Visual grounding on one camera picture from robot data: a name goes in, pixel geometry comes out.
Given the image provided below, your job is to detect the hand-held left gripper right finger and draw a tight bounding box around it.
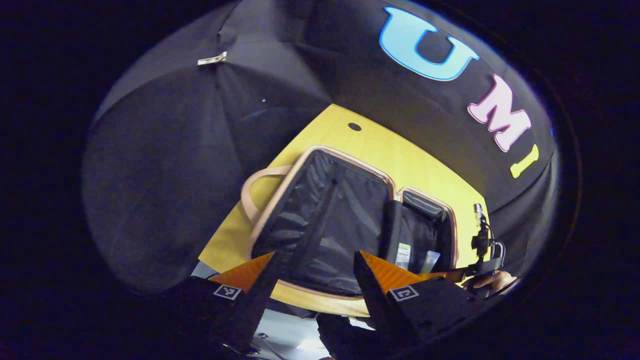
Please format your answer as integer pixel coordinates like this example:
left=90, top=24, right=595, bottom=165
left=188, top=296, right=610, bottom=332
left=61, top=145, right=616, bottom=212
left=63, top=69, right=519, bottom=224
left=353, top=250, right=483, bottom=351

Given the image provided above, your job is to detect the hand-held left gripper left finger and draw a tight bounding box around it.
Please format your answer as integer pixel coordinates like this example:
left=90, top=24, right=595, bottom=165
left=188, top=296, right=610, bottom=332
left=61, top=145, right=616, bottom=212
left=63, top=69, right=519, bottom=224
left=160, top=251, right=282, bottom=355

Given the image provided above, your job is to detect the person's dark clothing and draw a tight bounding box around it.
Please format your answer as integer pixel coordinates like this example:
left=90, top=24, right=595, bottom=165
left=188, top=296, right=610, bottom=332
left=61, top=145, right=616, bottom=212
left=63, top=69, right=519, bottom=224
left=316, top=312, right=386, bottom=360

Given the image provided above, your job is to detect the black backdrop cloth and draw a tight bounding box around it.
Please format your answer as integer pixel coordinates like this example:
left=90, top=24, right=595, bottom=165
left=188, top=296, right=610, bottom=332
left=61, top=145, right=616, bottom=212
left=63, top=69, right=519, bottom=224
left=82, top=0, right=558, bottom=296

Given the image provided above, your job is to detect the silver cloth clip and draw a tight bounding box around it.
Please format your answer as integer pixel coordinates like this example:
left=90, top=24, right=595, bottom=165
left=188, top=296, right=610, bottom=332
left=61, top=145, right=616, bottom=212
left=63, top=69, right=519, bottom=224
left=197, top=51, right=228, bottom=66

